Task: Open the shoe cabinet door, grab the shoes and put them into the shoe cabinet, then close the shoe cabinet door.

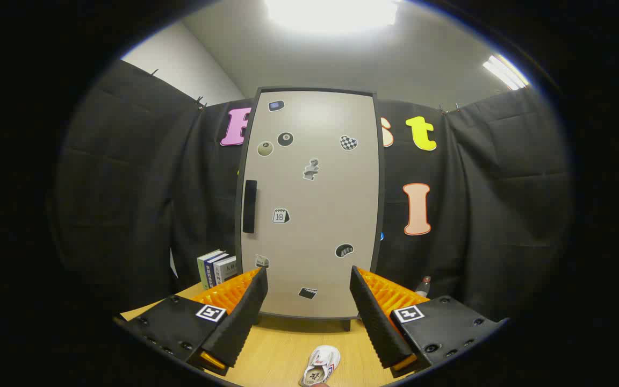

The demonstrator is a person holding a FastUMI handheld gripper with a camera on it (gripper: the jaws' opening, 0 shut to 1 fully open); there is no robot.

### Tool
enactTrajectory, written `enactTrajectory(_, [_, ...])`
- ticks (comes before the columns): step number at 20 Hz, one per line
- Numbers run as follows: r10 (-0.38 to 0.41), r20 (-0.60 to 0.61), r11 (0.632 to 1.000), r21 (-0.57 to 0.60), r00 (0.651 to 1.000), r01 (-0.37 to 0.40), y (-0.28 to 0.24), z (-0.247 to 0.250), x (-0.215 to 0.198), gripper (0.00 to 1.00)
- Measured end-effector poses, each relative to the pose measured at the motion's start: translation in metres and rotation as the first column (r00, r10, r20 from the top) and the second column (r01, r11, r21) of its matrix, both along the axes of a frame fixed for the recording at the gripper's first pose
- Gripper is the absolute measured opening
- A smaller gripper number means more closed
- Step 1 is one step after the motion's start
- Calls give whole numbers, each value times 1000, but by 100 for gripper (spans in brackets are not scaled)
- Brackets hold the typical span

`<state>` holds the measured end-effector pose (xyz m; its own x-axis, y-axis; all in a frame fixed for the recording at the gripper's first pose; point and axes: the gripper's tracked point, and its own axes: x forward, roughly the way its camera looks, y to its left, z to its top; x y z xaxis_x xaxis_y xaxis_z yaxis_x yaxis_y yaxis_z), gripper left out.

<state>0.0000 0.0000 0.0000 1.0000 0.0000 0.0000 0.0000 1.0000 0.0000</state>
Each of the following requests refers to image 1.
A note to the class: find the small clear bottle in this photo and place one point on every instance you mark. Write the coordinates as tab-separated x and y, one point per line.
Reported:
423	286

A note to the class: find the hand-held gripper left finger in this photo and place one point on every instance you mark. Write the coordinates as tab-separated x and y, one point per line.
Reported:
245	317

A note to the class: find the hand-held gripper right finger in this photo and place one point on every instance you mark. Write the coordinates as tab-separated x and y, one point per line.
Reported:
376	322

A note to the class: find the beige shoe cabinet door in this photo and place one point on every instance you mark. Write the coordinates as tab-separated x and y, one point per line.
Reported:
315	231

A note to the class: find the white paper slip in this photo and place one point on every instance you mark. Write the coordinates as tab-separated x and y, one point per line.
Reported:
173	264

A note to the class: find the dark blue book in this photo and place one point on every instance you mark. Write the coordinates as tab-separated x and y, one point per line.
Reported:
213	271

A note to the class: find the black backdrop cloth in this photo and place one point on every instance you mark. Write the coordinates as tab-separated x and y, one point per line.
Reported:
127	188

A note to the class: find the grey and white book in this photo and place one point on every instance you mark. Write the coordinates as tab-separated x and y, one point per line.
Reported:
226	269

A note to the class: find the ceiling tube light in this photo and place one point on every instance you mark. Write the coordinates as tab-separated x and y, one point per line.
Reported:
505	72

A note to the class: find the bright ceiling light panel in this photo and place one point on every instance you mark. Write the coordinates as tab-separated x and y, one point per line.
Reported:
331	13

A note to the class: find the green and white book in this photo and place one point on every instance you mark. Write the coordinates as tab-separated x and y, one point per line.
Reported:
204	269

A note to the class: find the white canvas shoe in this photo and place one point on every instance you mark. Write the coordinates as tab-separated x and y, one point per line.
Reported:
323	359

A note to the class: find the dark grey shoe cabinet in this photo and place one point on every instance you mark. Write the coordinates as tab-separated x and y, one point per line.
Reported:
381	204

